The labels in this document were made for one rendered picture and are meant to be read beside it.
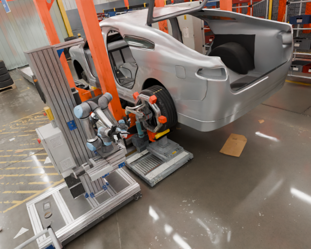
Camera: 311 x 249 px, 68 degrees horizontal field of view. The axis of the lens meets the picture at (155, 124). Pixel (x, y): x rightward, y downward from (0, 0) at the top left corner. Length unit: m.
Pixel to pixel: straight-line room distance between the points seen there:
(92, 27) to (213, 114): 1.83
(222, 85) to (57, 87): 1.70
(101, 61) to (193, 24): 4.85
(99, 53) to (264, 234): 2.85
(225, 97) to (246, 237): 1.47
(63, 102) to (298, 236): 2.71
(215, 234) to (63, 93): 2.16
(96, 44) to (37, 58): 1.01
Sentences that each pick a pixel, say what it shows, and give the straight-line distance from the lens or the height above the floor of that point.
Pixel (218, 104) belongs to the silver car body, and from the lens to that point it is 2.65.
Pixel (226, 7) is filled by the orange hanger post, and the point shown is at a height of 1.86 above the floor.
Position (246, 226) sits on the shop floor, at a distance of 2.86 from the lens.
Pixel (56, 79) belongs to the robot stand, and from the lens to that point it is 2.50.
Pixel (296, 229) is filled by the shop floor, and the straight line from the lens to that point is 2.94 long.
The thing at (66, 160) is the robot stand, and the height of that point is 0.88.
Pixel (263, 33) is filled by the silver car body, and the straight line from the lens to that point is 4.09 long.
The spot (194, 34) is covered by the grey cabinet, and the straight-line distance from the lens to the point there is 7.74.
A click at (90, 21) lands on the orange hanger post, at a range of 3.21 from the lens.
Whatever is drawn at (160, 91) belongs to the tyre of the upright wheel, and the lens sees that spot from 3.17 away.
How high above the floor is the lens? 2.29
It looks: 29 degrees down
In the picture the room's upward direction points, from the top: 11 degrees counter-clockwise
